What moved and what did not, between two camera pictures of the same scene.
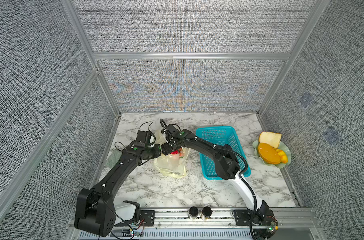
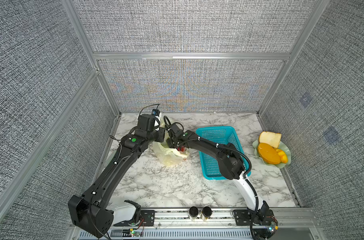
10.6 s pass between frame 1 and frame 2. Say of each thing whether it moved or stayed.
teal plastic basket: stayed
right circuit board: stayed
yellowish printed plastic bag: moved
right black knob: stayed
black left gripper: moved
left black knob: stayed
